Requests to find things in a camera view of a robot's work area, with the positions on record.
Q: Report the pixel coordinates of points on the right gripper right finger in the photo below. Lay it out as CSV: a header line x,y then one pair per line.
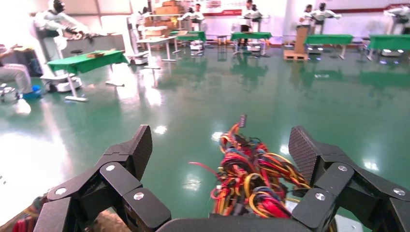
x,y
336,179

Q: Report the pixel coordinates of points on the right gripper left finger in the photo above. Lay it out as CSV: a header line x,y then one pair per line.
x,y
121,179

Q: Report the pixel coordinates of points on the green cloth covered table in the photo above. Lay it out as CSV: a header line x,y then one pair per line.
x,y
389,41
251,36
192,35
83,62
328,39

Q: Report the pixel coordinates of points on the wooden pallet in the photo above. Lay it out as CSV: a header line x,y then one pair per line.
x,y
294,56

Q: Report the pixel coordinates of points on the white table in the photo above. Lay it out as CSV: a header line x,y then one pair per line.
x,y
157,40

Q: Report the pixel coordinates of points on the tall brown cardboard box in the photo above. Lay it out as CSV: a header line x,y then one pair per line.
x,y
301,38

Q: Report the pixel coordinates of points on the seated person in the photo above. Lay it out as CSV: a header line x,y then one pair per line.
x,y
16,75

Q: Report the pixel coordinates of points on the white humanoid robot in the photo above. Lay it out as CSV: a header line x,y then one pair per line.
x,y
54,22
398,16
195,14
320,14
251,14

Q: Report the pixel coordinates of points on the stacked cardboard boxes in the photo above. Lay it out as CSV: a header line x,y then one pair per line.
x,y
166,11

